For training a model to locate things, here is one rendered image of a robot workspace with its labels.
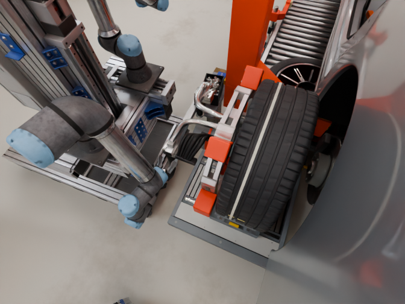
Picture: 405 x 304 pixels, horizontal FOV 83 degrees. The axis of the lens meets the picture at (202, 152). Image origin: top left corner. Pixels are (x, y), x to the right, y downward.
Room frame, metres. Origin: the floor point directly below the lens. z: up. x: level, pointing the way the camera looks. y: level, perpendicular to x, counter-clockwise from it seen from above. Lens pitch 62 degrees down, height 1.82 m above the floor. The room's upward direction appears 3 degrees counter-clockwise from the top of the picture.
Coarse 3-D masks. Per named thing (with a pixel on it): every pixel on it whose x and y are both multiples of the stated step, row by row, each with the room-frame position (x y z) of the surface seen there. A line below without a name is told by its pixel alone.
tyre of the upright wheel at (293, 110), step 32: (256, 96) 0.56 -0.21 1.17; (288, 96) 0.55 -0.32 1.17; (256, 128) 0.42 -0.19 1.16; (288, 128) 0.41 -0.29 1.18; (256, 160) 0.32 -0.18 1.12; (288, 160) 0.31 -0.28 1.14; (224, 192) 0.25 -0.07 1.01; (256, 192) 0.23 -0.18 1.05; (288, 192) 0.22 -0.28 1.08; (256, 224) 0.16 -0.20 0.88
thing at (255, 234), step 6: (210, 216) 0.35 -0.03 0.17; (216, 216) 0.35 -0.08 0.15; (222, 222) 0.31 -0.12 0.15; (228, 222) 0.31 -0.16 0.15; (234, 228) 0.27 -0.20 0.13; (240, 228) 0.26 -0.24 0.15; (246, 228) 0.26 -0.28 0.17; (246, 234) 0.22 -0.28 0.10; (252, 234) 0.21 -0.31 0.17; (258, 234) 0.21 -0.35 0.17
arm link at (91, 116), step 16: (64, 96) 0.44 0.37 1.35; (64, 112) 0.38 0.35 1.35; (80, 112) 0.39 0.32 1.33; (96, 112) 0.42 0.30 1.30; (96, 128) 0.38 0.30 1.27; (112, 128) 0.41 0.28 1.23; (112, 144) 0.37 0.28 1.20; (128, 144) 0.39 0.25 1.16; (128, 160) 0.35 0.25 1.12; (144, 160) 0.37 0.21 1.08; (144, 176) 0.32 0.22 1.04; (160, 176) 0.34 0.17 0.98
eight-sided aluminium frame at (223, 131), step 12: (240, 96) 0.62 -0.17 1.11; (252, 96) 0.70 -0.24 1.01; (228, 108) 0.55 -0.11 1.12; (240, 108) 0.55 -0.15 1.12; (240, 120) 0.75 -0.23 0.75; (216, 132) 0.45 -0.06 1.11; (228, 132) 0.44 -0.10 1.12; (216, 168) 0.35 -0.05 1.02; (204, 180) 0.32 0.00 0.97; (216, 180) 0.31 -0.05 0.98; (216, 192) 0.32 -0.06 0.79
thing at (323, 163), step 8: (336, 144) 0.46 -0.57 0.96; (328, 152) 0.45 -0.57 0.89; (336, 152) 0.41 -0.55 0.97; (320, 160) 0.40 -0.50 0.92; (328, 160) 0.40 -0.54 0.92; (320, 168) 0.37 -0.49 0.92; (328, 168) 0.36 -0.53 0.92; (312, 176) 0.34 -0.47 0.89; (320, 176) 0.34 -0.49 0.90; (312, 184) 0.32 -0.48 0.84; (320, 184) 0.31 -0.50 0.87; (312, 192) 0.30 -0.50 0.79; (320, 192) 0.27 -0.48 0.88; (312, 200) 0.26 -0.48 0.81
